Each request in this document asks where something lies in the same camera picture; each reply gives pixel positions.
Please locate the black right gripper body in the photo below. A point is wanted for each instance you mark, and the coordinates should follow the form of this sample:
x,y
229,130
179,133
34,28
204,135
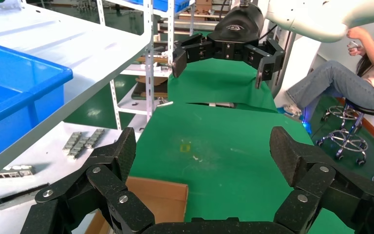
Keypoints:
x,y
238,25

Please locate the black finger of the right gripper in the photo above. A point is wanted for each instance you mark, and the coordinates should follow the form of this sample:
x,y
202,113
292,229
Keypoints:
x,y
190,51
269,58

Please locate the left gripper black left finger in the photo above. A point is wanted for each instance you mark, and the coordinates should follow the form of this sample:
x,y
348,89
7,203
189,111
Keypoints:
x,y
103,181

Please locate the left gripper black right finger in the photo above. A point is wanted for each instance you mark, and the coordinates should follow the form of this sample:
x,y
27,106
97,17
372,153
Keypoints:
x,y
316,181

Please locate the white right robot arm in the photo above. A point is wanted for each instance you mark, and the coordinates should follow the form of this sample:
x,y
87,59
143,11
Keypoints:
x,y
319,16

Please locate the brown cardboard box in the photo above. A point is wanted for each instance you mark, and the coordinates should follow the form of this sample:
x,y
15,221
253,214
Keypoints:
x,y
167,200

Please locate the blue plastic tray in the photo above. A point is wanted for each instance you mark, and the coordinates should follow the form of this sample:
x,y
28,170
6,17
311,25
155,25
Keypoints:
x,y
12,97

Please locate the operator bare hand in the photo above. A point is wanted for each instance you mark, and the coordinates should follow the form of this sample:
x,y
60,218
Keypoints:
x,y
356,51
357,33

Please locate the white robot body column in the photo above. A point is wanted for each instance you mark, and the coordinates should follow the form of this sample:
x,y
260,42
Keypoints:
x,y
295,68

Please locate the grey toothed metal strip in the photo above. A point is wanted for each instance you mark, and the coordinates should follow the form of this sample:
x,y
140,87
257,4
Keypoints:
x,y
71,142
95,138
79,148

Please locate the green cloth on far table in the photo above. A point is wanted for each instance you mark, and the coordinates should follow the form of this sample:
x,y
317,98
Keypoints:
x,y
219,84

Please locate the blue bin on rack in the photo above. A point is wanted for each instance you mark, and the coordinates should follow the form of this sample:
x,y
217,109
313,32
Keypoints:
x,y
164,4

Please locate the white background storage rack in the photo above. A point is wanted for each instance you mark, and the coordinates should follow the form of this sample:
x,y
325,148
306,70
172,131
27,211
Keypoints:
x,y
135,70

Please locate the white lower shelf board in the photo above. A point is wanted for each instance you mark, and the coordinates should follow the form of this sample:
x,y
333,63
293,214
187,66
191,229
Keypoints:
x,y
45,155

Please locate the seated person in jeans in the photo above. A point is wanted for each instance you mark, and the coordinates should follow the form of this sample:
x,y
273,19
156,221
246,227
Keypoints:
x,y
335,84

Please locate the black chrome swivel stool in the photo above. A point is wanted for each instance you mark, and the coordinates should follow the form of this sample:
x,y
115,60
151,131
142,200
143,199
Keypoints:
x,y
367,109

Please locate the white metal shelf board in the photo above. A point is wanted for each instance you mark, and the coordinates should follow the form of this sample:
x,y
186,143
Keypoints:
x,y
77,42

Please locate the white slotted angle shelf post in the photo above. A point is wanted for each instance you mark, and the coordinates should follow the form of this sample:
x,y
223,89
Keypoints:
x,y
148,90

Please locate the long narrow metal rail part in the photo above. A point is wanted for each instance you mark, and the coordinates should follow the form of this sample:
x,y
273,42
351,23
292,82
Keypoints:
x,y
12,171

